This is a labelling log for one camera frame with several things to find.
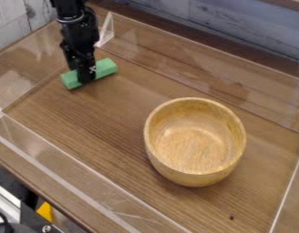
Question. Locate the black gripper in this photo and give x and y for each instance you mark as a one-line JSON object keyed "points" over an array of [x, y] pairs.
{"points": [[80, 34]]}

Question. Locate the green rectangular block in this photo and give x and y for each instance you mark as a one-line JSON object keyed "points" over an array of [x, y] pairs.
{"points": [[105, 68]]}

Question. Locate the brown wooden bowl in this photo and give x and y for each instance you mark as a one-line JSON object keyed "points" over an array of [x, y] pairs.
{"points": [[194, 140]]}

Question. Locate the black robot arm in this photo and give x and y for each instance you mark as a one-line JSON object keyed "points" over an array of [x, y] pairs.
{"points": [[69, 8]]}

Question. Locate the yellow sticker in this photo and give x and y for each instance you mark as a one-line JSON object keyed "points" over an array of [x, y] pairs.
{"points": [[45, 212]]}

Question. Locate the clear acrylic corner bracket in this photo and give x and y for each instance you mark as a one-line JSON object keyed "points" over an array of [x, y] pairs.
{"points": [[107, 32]]}

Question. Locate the clear acrylic tray wall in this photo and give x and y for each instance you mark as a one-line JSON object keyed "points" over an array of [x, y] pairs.
{"points": [[72, 142]]}

